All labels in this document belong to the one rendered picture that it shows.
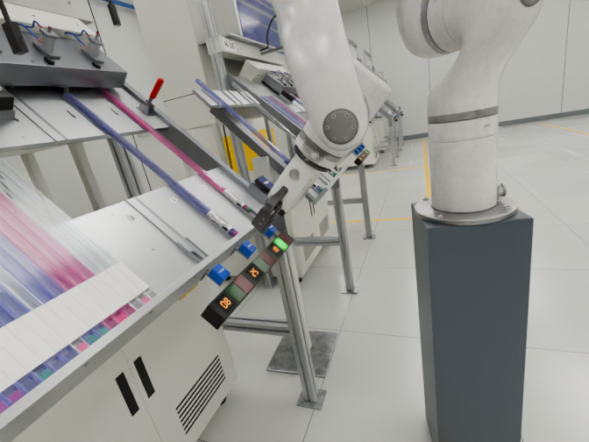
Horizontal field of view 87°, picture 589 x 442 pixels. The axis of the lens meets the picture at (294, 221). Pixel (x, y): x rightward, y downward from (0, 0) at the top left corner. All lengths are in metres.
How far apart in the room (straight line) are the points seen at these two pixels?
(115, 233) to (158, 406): 0.57
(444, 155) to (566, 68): 7.92
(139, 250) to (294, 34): 0.41
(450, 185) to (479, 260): 0.16
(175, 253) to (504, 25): 0.64
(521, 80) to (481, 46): 7.74
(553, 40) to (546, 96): 1.01
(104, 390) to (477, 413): 0.85
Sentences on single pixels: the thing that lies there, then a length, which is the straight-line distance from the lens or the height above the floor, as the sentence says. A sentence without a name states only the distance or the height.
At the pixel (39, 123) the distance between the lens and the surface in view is 0.80.
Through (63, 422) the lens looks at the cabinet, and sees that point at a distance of 0.87.
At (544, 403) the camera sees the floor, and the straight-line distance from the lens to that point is 1.33.
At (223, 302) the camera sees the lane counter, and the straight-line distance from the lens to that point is 0.59.
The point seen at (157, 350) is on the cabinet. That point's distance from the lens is 0.98.
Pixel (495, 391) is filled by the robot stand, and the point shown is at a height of 0.30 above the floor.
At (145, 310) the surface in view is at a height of 0.73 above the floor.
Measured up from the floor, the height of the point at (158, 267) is 0.75.
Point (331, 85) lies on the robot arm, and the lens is 0.42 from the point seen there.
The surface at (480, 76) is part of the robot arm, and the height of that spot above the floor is 0.95.
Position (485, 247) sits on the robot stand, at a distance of 0.69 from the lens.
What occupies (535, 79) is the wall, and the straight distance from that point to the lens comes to 8.41.
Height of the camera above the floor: 0.94
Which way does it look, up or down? 18 degrees down
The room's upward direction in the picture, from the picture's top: 11 degrees counter-clockwise
